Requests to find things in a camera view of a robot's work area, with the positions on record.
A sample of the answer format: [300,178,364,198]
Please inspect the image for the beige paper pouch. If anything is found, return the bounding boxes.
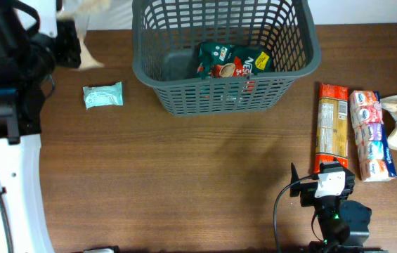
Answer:
[57,0,112,70]

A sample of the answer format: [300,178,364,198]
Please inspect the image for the mint green snack packet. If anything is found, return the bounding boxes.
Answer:
[82,82,124,110]

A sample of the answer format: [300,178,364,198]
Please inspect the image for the green coffee sachet bag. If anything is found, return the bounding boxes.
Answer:
[196,42,273,79]

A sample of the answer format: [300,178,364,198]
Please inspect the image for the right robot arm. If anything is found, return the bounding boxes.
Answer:
[290,160,383,253]

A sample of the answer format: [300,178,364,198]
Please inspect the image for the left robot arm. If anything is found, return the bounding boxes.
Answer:
[0,0,81,252]

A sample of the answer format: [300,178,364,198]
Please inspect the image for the tissue multipack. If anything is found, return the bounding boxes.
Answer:
[349,90,397,182]

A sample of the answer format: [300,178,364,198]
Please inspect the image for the orange spaghetti packet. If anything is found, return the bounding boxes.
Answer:
[313,83,349,173]

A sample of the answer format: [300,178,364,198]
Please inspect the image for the grey plastic basket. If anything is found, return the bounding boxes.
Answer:
[132,0,321,116]

